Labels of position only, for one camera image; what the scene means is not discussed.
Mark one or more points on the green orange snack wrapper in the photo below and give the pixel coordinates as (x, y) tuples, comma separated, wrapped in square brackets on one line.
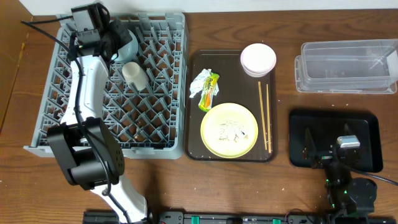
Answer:
[(208, 92)]

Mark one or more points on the yellow plate with crumbs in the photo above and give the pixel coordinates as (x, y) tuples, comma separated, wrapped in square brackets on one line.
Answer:
[(229, 130)]

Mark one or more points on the grey plastic dish rack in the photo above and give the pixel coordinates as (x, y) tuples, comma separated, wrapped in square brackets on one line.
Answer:
[(149, 123)]

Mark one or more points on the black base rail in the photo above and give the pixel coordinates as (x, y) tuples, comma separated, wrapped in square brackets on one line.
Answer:
[(185, 218)]

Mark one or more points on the black plastic tray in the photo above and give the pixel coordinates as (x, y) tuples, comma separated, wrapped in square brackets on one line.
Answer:
[(326, 126)]

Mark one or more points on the pink bowl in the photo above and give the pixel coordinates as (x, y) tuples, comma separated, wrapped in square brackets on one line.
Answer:
[(258, 60)]

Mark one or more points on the cream plastic cup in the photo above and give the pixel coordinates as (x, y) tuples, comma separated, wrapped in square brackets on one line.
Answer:
[(134, 74)]

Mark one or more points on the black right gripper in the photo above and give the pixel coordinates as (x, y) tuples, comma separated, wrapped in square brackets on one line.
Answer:
[(325, 158)]

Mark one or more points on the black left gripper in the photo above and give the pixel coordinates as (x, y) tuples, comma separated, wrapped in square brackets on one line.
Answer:
[(117, 37)]

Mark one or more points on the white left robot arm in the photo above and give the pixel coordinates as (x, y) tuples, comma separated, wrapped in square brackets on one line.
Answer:
[(85, 149)]

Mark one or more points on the light blue bowl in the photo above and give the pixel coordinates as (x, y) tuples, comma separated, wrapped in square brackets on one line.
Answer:
[(126, 53)]

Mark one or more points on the patterned wooden chopstick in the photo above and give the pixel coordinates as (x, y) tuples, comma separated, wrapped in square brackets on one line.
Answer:
[(262, 115)]

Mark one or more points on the dark brown serving tray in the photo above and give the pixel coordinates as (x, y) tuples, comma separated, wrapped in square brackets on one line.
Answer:
[(235, 87)]

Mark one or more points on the clear plastic container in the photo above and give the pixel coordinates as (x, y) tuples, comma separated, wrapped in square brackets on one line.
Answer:
[(347, 66)]

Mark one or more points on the plain wooden chopstick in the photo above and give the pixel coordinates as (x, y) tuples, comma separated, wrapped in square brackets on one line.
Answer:
[(268, 120)]

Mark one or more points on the crumpled white wrapper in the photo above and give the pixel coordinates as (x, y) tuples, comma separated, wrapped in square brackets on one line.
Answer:
[(197, 84)]

